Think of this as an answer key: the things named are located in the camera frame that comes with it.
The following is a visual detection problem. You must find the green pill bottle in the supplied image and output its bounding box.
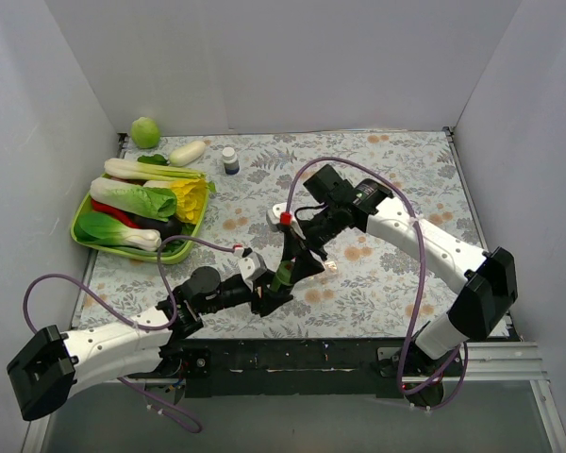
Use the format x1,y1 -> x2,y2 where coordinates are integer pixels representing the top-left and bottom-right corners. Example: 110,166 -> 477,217
270,260 -> 293,293

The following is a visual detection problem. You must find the clear weekly pill organizer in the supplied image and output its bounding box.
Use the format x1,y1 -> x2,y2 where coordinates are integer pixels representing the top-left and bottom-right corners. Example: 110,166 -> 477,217
323,260 -> 339,276

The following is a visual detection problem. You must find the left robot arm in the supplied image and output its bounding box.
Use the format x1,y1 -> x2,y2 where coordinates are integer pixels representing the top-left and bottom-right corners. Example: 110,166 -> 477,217
7,266 -> 292,421

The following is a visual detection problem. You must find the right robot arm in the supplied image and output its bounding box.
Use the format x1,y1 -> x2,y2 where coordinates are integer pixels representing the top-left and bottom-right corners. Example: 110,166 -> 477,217
268,164 -> 518,376

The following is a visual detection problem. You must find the floral table mat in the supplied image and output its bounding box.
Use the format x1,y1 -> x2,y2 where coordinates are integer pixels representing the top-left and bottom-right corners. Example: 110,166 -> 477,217
74,131 -> 480,339

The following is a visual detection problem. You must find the purple eggplant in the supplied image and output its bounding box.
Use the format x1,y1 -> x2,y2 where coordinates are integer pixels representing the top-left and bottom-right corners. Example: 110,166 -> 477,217
131,214 -> 183,240

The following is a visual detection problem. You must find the white cap pill bottle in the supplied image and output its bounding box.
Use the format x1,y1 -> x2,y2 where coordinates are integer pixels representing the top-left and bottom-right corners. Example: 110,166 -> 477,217
222,146 -> 240,176

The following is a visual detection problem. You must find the yellow leafy vegetable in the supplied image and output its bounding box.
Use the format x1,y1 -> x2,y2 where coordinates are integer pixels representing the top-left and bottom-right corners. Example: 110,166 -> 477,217
170,178 -> 208,225

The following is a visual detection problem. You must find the napa cabbage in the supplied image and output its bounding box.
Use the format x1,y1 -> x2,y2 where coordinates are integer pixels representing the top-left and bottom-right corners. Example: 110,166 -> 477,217
90,177 -> 177,222

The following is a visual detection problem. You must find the white radish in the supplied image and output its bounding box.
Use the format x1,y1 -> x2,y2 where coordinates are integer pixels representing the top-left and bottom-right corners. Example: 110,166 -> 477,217
169,141 -> 207,167

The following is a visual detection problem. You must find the red chili pepper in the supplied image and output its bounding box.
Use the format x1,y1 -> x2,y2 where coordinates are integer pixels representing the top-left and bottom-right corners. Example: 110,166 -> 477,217
91,198 -> 138,228

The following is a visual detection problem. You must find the green vegetable tray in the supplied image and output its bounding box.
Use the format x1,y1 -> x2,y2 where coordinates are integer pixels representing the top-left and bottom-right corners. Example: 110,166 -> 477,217
71,176 -> 214,264

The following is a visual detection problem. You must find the green bok choy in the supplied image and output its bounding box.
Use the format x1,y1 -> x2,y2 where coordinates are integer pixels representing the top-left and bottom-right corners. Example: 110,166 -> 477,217
74,211 -> 162,252

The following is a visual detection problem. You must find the green cabbage ball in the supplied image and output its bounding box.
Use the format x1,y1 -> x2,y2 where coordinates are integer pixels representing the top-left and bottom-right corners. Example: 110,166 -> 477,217
129,117 -> 161,149

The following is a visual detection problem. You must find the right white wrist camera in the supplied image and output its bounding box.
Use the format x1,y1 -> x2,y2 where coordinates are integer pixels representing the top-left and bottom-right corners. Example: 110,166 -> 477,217
266,202 -> 305,239

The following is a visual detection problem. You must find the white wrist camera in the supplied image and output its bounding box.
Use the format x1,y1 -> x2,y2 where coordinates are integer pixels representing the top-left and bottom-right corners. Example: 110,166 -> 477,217
266,202 -> 305,239
238,247 -> 267,291

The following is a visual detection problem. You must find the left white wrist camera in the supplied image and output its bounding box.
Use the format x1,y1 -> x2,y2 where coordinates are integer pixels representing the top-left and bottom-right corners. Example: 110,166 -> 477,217
238,247 -> 267,291

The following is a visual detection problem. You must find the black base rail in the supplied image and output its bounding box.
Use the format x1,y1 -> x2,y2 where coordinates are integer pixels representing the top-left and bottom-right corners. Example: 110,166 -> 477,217
126,335 -> 458,398

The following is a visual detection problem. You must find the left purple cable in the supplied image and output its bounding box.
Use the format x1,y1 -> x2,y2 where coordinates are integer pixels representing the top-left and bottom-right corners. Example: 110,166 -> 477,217
22,235 -> 244,434

